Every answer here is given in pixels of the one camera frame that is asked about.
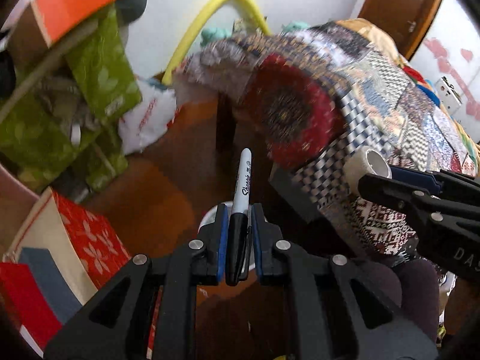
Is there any black Sharpie marker pen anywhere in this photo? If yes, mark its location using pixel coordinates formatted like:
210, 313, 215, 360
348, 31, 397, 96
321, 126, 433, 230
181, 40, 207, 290
224, 148, 251, 286

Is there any green floral gift bag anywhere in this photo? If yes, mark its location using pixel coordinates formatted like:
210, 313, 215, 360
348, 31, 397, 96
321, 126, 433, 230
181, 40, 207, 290
1, 5, 142, 193

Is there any white sliding wardrobe with hearts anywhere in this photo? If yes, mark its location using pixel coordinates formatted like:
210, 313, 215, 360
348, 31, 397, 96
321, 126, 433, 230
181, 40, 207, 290
410, 0, 479, 142

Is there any patchwork patterned bed quilt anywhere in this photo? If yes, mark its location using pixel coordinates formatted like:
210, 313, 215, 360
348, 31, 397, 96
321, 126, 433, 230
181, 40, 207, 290
172, 22, 479, 257

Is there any yellow foam bed rail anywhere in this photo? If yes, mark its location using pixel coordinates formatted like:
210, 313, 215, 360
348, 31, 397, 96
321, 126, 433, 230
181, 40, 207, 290
160, 0, 273, 86

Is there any beige tape roll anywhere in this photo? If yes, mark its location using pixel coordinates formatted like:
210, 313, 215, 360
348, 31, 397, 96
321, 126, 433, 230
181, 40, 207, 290
343, 146, 392, 196

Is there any orange cardboard box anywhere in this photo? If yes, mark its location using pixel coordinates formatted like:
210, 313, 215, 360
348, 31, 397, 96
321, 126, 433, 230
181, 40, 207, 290
7, 0, 116, 69

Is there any white electronic box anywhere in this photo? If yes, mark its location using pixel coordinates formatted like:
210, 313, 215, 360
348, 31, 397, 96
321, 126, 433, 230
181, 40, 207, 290
435, 76, 462, 116

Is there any white plastic bag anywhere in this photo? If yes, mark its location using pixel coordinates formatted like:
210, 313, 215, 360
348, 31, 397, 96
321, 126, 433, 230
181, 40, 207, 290
118, 80, 177, 155

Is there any colourful orange blanket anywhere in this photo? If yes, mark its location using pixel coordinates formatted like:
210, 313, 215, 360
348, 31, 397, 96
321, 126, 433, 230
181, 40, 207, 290
335, 18, 479, 166

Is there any brown wooden door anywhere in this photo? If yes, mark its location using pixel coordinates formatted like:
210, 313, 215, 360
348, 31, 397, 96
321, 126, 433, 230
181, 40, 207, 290
358, 0, 442, 59

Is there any red floral box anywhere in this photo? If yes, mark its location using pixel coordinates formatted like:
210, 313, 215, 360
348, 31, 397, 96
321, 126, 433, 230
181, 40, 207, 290
1, 189, 131, 354

